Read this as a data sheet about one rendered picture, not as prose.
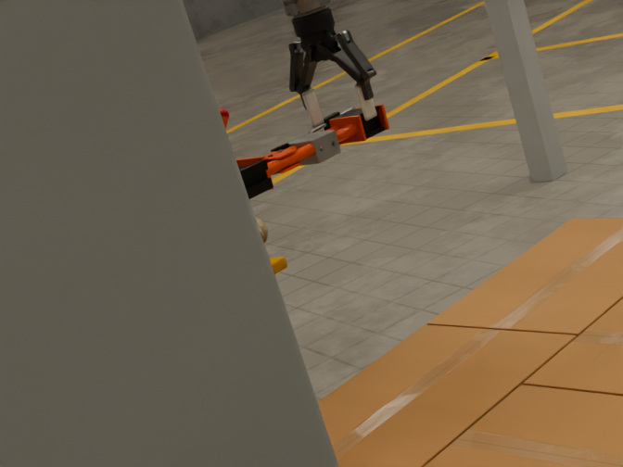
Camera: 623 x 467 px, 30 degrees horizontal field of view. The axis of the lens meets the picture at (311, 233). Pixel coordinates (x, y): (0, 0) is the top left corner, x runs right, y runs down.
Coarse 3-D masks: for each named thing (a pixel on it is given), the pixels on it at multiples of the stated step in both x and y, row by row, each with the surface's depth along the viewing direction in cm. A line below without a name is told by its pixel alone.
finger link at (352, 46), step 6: (348, 30) 209; (342, 36) 207; (342, 42) 207; (342, 48) 208; (348, 48) 207; (354, 48) 208; (348, 54) 208; (354, 54) 207; (360, 54) 208; (354, 60) 207; (360, 60) 207; (366, 60) 208; (360, 66) 207; (366, 66) 208; (372, 66) 208; (360, 72) 208; (366, 72) 207; (366, 78) 207
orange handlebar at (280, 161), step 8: (336, 128) 220; (344, 128) 216; (352, 128) 217; (344, 136) 215; (272, 152) 208; (280, 152) 205; (288, 152) 203; (296, 152) 205; (304, 152) 206; (312, 152) 208; (272, 160) 206; (280, 160) 202; (288, 160) 203; (296, 160) 205; (272, 168) 200; (280, 168) 201; (288, 168) 203
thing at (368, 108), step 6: (360, 84) 210; (360, 90) 209; (360, 96) 210; (360, 102) 210; (366, 102) 211; (372, 102) 212; (366, 108) 211; (372, 108) 212; (366, 114) 211; (372, 114) 212
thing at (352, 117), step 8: (352, 112) 222; (360, 112) 219; (376, 112) 222; (384, 112) 222; (336, 120) 220; (344, 120) 218; (352, 120) 217; (360, 120) 216; (368, 120) 220; (376, 120) 222; (384, 120) 222; (360, 128) 217; (368, 128) 220; (376, 128) 222; (384, 128) 223; (352, 136) 219; (360, 136) 217; (368, 136) 219
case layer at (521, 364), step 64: (576, 256) 264; (448, 320) 251; (512, 320) 240; (576, 320) 230; (384, 384) 229; (448, 384) 220; (512, 384) 212; (576, 384) 204; (384, 448) 203; (448, 448) 196; (512, 448) 189; (576, 448) 183
